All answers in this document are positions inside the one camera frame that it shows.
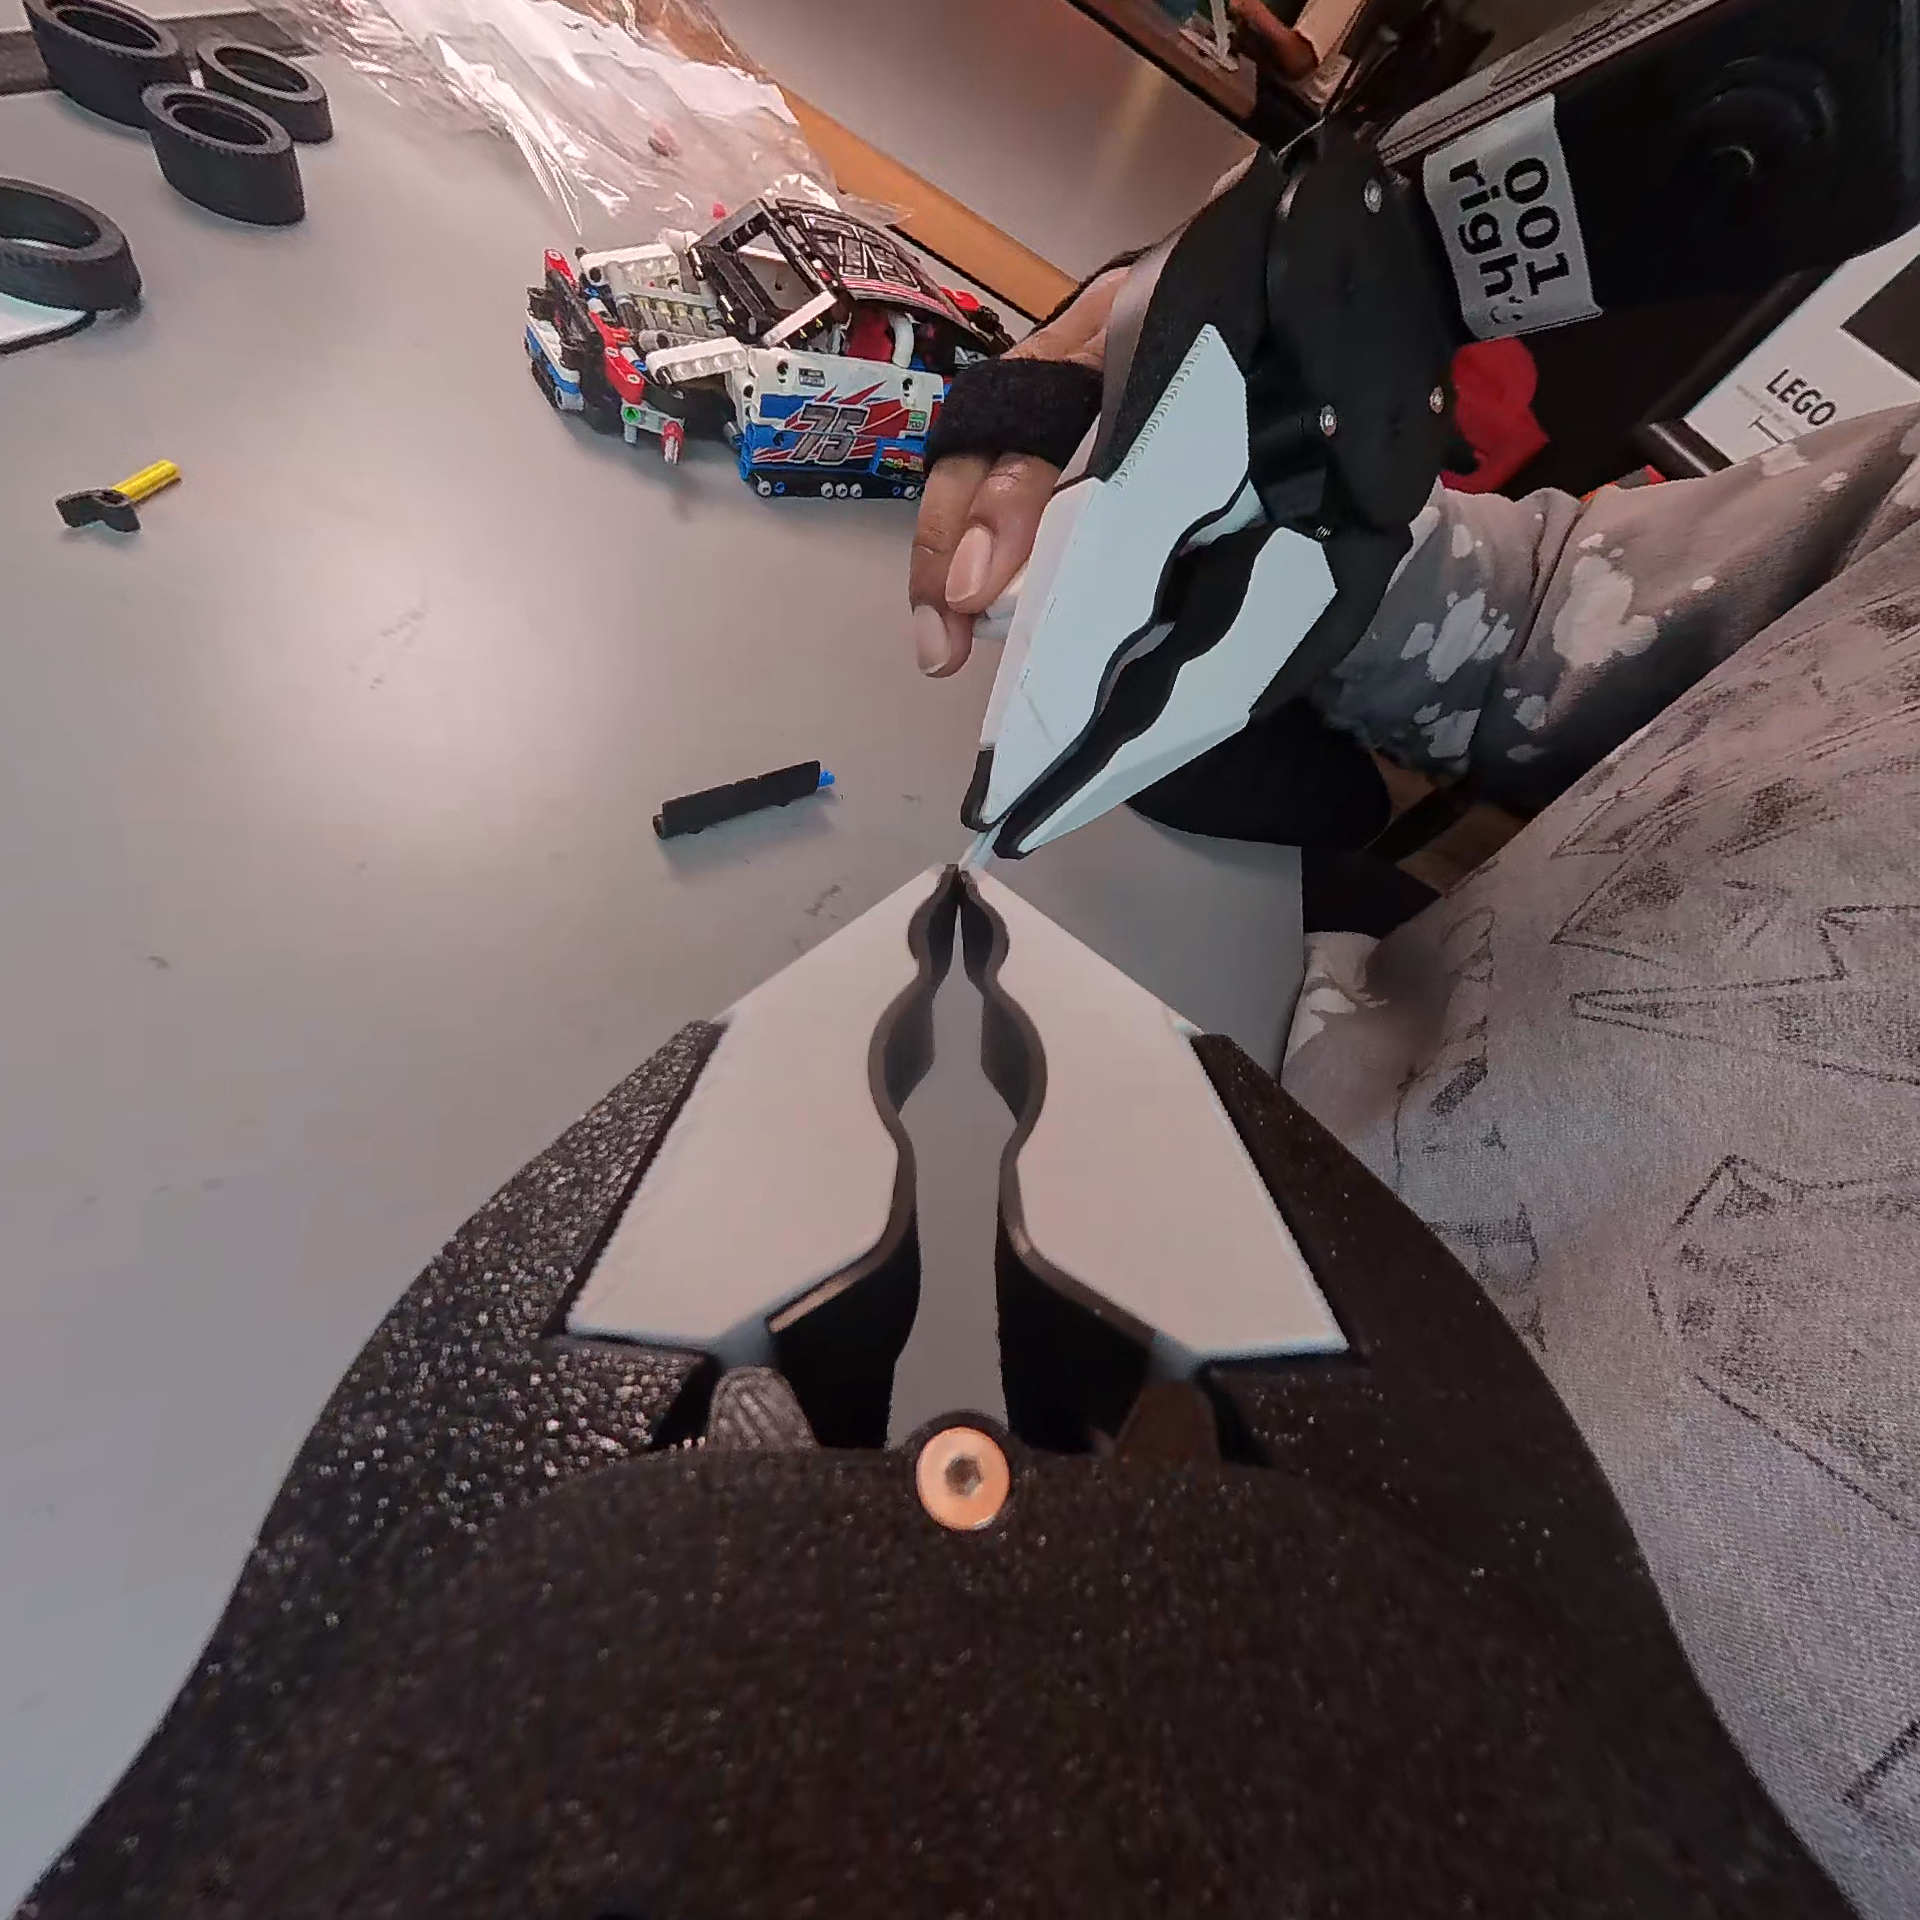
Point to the clear plastic bag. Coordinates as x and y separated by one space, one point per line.
569 90

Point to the black rubber toy tyre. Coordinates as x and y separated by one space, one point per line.
225 166
270 90
66 263
105 38

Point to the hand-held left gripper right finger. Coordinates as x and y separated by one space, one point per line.
1154 1185

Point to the toy brick race car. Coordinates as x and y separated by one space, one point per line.
781 360

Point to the black toy brick beam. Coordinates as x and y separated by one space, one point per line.
734 803

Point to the person's right forearm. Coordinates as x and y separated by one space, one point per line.
1559 600

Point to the grey desk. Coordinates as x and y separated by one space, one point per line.
376 902

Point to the red object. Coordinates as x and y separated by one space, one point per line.
1497 412

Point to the black and yellow brick pin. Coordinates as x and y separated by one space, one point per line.
112 504

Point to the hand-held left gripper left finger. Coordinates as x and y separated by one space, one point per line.
720 1185

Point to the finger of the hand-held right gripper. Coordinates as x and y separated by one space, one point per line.
1214 662
1142 523

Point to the white printed box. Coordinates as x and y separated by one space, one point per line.
1786 376

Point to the person's right hand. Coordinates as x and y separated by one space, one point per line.
975 540

